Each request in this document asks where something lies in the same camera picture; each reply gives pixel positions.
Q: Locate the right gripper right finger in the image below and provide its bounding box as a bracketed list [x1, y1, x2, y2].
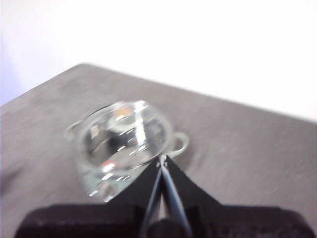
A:
[164, 155, 313, 238]

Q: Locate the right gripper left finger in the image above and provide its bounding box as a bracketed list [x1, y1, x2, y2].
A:
[13, 160, 163, 238]

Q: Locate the glass lid with green knob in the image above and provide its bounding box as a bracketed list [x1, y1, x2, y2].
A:
[79, 100, 173, 172]

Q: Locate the pale green electric pot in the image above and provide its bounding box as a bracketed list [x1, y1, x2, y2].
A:
[65, 100, 190, 202]

